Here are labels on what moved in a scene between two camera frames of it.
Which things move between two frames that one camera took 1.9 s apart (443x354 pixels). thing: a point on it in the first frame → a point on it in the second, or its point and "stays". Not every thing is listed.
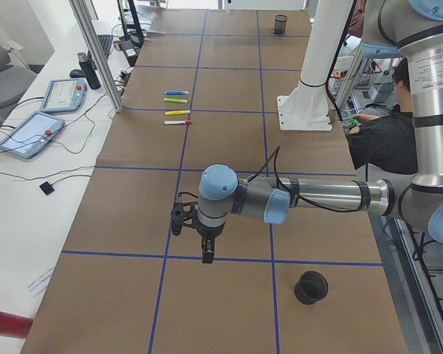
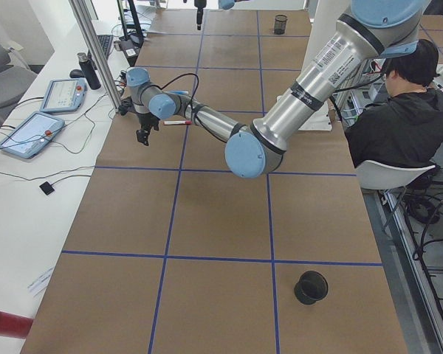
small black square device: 46,187 stays
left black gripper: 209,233 → 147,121
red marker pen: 188,122 stays
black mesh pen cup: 280,24 stays
